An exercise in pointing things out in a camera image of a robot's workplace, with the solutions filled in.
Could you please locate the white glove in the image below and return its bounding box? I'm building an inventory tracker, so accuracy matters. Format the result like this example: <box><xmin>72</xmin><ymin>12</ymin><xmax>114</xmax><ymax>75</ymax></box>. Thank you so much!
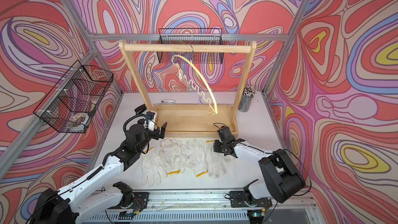
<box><xmin>159</xmin><ymin>139</ymin><xmax>185</xmax><ymax>175</ymax></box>
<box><xmin>181</xmin><ymin>140</ymin><xmax>208</xmax><ymax>177</ymax></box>
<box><xmin>142</xmin><ymin>148</ymin><xmax>167</xmax><ymax>187</ymax></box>
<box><xmin>204</xmin><ymin>141</ymin><xmax>231</xmax><ymax>178</ymax></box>

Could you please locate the yellow curved clip hanger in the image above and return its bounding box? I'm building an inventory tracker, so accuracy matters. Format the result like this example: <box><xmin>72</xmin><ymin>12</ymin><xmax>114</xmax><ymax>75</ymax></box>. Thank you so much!
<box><xmin>170</xmin><ymin>54</ymin><xmax>219</xmax><ymax>116</ymax></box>

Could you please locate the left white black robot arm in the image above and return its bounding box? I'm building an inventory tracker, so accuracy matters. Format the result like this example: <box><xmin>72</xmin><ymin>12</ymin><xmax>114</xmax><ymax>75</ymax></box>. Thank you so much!
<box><xmin>27</xmin><ymin>122</ymin><xmax>167</xmax><ymax>224</ymax></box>

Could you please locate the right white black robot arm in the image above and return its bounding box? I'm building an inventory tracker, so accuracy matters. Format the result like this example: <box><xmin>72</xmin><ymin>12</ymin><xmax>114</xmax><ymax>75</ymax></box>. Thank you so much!
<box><xmin>213</xmin><ymin>126</ymin><xmax>306</xmax><ymax>207</ymax></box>

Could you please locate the wooden hanging rack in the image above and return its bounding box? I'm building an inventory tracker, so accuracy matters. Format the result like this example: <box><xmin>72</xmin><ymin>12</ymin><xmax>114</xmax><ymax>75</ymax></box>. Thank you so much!
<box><xmin>119</xmin><ymin>40</ymin><xmax>257</xmax><ymax>138</ymax></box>

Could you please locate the white stapler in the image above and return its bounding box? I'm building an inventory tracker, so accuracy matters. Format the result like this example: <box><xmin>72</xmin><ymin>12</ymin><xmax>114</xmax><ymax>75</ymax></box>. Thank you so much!
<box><xmin>161</xmin><ymin>100</ymin><xmax>175</xmax><ymax>104</ymax></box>

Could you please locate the purple clothes peg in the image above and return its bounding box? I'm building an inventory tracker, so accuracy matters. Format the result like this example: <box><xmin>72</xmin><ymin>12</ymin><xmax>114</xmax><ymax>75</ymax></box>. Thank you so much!
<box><xmin>198</xmin><ymin>96</ymin><xmax>204</xmax><ymax>105</ymax></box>

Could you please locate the mesh pencil cup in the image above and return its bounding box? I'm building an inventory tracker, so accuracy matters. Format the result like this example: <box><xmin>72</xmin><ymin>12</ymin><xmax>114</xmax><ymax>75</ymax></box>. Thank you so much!
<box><xmin>238</xmin><ymin>86</ymin><xmax>256</xmax><ymax>112</ymax></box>

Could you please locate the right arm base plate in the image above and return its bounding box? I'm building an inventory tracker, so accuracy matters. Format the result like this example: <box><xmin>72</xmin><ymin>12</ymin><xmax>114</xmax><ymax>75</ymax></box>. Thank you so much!
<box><xmin>224</xmin><ymin>190</ymin><xmax>273</xmax><ymax>209</ymax></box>

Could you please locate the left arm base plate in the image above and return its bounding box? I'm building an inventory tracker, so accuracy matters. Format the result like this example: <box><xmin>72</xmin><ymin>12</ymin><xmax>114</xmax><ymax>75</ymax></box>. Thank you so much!
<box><xmin>107</xmin><ymin>191</ymin><xmax>150</xmax><ymax>209</ymax></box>

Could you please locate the aluminium front rail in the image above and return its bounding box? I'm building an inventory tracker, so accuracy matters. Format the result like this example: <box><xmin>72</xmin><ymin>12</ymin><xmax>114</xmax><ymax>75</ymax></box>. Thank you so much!
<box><xmin>82</xmin><ymin>189</ymin><xmax>324</xmax><ymax>224</ymax></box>

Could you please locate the side black wire basket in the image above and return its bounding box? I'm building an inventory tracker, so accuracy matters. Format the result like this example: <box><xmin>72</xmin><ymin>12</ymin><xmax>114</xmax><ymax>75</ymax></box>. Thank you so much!
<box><xmin>33</xmin><ymin>61</ymin><xmax>114</xmax><ymax>133</ymax></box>

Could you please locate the back black wire basket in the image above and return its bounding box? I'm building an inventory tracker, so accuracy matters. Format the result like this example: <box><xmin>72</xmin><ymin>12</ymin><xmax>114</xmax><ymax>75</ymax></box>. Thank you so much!
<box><xmin>157</xmin><ymin>27</ymin><xmax>224</xmax><ymax>65</ymax></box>

